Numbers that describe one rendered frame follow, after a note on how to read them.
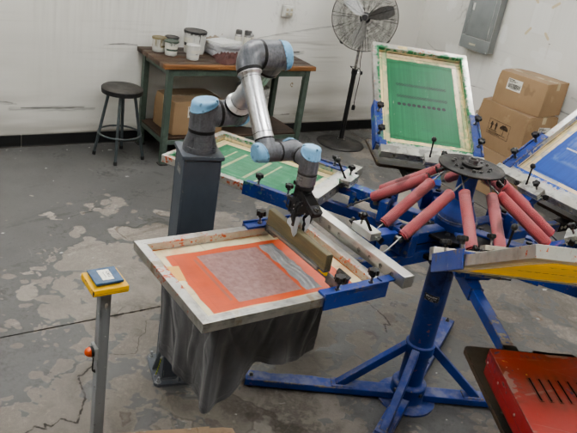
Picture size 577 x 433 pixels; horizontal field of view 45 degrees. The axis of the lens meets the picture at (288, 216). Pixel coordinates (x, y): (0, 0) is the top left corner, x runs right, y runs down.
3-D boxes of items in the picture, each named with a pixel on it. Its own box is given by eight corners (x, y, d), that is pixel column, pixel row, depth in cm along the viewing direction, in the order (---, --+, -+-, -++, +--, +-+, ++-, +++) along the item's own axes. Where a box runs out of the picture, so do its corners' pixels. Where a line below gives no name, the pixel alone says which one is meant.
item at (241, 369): (207, 414, 252) (221, 317, 235) (203, 408, 255) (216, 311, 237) (310, 383, 278) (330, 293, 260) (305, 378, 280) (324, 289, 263)
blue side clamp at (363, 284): (323, 311, 250) (326, 295, 247) (315, 303, 254) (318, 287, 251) (385, 296, 267) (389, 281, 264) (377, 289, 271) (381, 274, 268)
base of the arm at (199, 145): (179, 143, 308) (181, 121, 304) (212, 143, 314) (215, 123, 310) (185, 155, 296) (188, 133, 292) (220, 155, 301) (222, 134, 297)
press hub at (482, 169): (402, 431, 340) (476, 178, 284) (353, 383, 368) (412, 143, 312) (457, 411, 361) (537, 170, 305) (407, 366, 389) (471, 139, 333)
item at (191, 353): (202, 417, 252) (215, 318, 234) (152, 346, 284) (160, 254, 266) (209, 415, 253) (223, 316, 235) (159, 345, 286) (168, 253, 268)
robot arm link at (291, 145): (273, 137, 265) (288, 147, 257) (297, 135, 271) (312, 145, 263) (270, 155, 268) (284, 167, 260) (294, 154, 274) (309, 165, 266)
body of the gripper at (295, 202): (300, 206, 274) (306, 178, 269) (312, 216, 268) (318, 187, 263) (284, 208, 270) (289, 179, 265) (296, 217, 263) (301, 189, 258)
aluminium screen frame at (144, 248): (202, 333, 224) (203, 324, 222) (133, 249, 266) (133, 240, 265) (385, 292, 267) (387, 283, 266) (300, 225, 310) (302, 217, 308)
